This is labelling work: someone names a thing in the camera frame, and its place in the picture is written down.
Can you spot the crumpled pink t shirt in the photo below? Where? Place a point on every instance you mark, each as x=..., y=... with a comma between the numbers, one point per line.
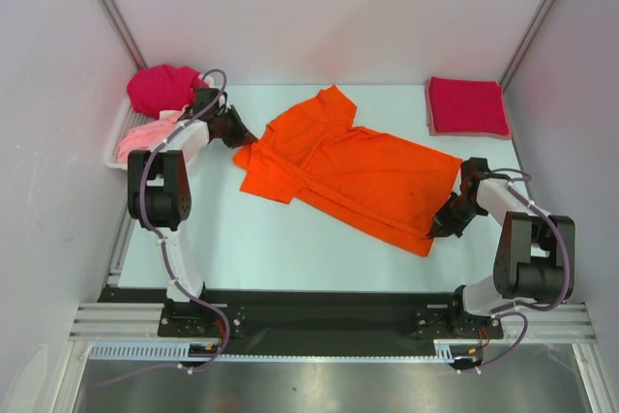
x=145, y=137

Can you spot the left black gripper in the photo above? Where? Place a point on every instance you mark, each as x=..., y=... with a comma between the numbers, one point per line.
x=242, y=135

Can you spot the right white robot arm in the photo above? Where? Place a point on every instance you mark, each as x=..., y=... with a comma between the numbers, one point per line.
x=534, y=262

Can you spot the folded red t shirt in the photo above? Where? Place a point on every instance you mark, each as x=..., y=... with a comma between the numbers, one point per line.
x=468, y=106

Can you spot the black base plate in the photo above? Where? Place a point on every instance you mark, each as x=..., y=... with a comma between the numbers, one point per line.
x=316, y=324

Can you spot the white slotted cable duct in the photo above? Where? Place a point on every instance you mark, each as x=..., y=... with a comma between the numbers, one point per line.
x=184, y=352

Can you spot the white plastic basket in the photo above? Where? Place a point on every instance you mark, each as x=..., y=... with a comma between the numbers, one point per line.
x=113, y=152

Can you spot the aluminium frame rail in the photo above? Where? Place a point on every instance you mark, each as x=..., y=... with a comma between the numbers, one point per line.
x=140, y=322

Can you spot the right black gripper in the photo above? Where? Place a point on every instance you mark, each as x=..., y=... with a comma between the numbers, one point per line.
x=443, y=225

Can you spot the crumpled magenta t shirt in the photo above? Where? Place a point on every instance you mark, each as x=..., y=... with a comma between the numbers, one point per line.
x=163, y=88

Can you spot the orange t shirt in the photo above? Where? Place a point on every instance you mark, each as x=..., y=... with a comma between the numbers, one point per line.
x=380, y=184

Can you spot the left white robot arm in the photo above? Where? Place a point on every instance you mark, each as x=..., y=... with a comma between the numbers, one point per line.
x=159, y=193

